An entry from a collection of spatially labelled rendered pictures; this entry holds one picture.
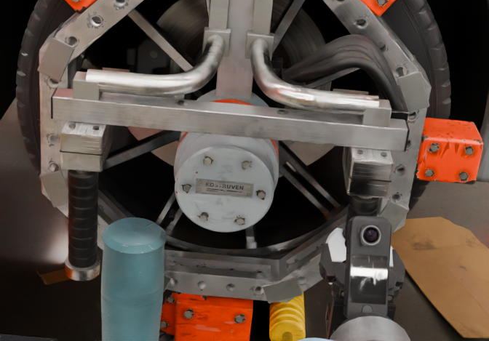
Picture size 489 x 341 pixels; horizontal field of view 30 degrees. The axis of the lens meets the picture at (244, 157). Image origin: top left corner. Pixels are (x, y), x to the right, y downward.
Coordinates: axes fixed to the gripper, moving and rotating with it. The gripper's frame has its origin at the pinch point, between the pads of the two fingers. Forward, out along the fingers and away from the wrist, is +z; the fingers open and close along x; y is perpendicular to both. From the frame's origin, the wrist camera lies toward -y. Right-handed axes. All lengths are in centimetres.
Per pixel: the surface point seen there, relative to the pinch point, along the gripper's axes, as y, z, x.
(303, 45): -8.4, 43.5, -6.6
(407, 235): 81, 136, 38
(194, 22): -11, 44, -25
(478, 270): 82, 122, 57
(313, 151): 83, 191, 12
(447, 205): 83, 160, 54
